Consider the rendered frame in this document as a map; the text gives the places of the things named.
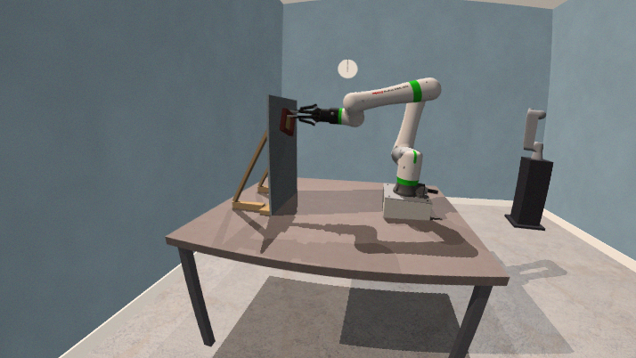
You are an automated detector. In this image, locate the dark red rectangular frame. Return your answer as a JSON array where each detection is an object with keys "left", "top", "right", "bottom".
[{"left": 280, "top": 108, "right": 295, "bottom": 136}]

